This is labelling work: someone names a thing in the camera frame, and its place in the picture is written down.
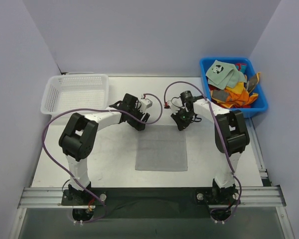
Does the grey panda towel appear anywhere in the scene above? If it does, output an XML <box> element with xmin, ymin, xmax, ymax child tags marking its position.
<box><xmin>135</xmin><ymin>125</ymin><xmax>188</xmax><ymax>172</ymax></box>

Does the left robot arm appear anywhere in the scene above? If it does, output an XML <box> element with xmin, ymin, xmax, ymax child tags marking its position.
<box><xmin>59</xmin><ymin>94</ymin><xmax>152</xmax><ymax>199</ymax></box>

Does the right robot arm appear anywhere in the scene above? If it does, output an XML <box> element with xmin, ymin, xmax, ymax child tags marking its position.
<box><xmin>165</xmin><ymin>97</ymin><xmax>250</xmax><ymax>200</ymax></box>

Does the orange towel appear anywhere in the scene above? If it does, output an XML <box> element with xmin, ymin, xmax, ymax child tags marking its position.
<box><xmin>209</xmin><ymin>82</ymin><xmax>259</xmax><ymax>109</ymax></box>

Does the green panda towel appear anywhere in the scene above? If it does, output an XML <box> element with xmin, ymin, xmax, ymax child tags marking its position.
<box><xmin>205</xmin><ymin>60</ymin><xmax>247</xmax><ymax>90</ymax></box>

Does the white perforated plastic basket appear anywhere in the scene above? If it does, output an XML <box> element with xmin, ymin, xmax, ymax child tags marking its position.
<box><xmin>40</xmin><ymin>74</ymin><xmax>109</xmax><ymax>117</ymax></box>

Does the grey orange-edged towel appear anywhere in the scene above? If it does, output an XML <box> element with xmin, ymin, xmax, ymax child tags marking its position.
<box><xmin>246</xmin><ymin>72</ymin><xmax>261</xmax><ymax>94</ymax></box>

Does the red blue towel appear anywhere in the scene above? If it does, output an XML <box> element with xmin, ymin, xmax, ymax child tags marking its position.
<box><xmin>235</xmin><ymin>63</ymin><xmax>247</xmax><ymax>74</ymax></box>

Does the black base mat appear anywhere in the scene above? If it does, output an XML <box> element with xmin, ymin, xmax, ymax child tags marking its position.
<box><xmin>61</xmin><ymin>187</ymin><xmax>240</xmax><ymax>220</ymax></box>

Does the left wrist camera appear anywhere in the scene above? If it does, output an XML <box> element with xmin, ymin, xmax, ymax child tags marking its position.
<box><xmin>139</xmin><ymin>94</ymin><xmax>152</xmax><ymax>111</ymax></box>

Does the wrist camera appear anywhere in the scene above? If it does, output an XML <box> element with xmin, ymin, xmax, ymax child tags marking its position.
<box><xmin>139</xmin><ymin>94</ymin><xmax>152</xmax><ymax>111</ymax></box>
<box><xmin>180</xmin><ymin>91</ymin><xmax>193</xmax><ymax>104</ymax></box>

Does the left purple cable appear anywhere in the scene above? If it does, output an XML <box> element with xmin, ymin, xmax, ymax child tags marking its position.
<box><xmin>41</xmin><ymin>93</ymin><xmax>163</xmax><ymax>224</ymax></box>

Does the purple cable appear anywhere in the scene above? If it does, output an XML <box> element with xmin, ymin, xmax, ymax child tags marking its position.
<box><xmin>163</xmin><ymin>81</ymin><xmax>242</xmax><ymax>222</ymax></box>
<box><xmin>41</xmin><ymin>93</ymin><xmax>163</xmax><ymax>224</ymax></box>

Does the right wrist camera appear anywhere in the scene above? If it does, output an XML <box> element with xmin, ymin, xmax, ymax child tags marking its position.
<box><xmin>180</xmin><ymin>91</ymin><xmax>193</xmax><ymax>104</ymax></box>

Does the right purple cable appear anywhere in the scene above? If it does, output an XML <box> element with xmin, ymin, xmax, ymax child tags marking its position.
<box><xmin>163</xmin><ymin>81</ymin><xmax>242</xmax><ymax>222</ymax></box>

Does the aluminium front rail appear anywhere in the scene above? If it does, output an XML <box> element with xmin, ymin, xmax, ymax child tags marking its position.
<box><xmin>10</xmin><ymin>187</ymin><xmax>295</xmax><ymax>239</ymax></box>

